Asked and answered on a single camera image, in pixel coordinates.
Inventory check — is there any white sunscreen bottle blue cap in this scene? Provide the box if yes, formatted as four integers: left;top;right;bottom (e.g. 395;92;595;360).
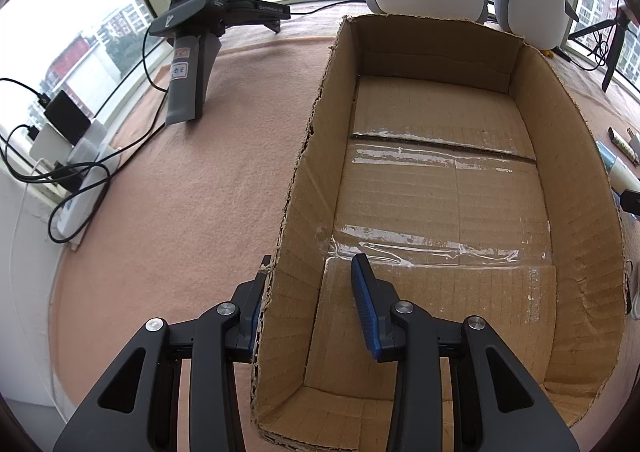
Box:
596;140;640;195

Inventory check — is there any brown cardboard box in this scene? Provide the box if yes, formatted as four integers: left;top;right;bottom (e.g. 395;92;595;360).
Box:
250;15;626;451

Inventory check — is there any gloved right hand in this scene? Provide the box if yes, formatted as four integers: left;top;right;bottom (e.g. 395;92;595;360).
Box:
624;259;640;321

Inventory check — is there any patterned lighter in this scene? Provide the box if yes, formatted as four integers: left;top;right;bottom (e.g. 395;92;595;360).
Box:
608;127;639;166

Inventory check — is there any black tripod stand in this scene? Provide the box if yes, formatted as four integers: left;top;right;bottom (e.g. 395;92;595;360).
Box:
567;5;634;93

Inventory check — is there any pink table blanket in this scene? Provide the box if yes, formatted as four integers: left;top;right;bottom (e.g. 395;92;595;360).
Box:
51;38;639;449

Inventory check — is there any white power strip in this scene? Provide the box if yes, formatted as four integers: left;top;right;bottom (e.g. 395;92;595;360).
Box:
43;121;119;249

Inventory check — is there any white charger on strip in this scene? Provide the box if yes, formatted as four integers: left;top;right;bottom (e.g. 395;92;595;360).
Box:
29;123;73;166

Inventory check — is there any black power adapter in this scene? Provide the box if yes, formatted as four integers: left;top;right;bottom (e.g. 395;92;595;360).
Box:
44;90;91;146

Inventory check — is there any checkered cloth on sill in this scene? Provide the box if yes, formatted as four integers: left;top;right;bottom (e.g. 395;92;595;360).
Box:
222;0;371;49

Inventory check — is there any spare black handheld gripper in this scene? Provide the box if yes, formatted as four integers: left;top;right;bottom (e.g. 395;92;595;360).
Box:
149;0;291;125

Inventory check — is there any black cable on sill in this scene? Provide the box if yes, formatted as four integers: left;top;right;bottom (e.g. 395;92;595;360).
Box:
286;0;371;16

